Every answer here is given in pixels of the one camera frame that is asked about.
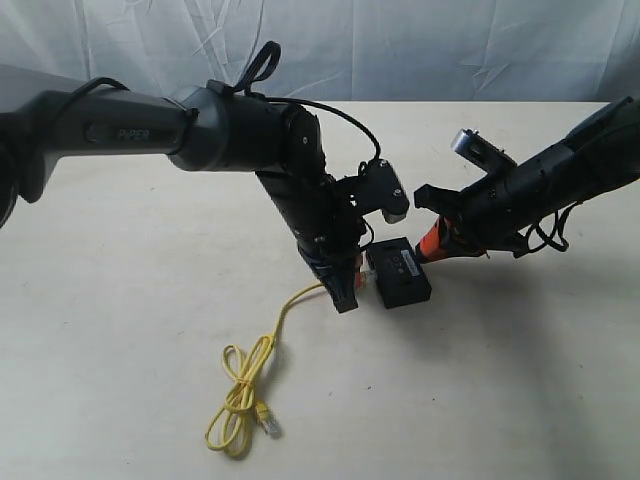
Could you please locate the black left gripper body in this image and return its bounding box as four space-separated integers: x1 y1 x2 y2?
256 166 367 280

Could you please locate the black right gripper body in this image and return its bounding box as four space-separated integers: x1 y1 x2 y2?
455 149 575 255

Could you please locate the small black network box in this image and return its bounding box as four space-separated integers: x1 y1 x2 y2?
366 237 432 309

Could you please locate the yellow ethernet cable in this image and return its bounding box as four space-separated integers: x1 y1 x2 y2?
205 269 377 459

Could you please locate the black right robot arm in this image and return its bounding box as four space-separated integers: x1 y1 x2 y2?
414 97 639 264

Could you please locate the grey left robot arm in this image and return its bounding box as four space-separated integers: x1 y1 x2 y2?
1 65 365 313

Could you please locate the white backdrop cloth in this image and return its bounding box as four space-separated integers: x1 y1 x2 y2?
1 1 639 101

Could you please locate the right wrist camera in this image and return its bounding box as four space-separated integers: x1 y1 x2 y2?
451 129 517 175

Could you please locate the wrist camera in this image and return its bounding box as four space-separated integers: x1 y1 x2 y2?
334 159 410 224
451 129 517 175

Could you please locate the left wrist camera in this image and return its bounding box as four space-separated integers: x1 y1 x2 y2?
334 159 410 224

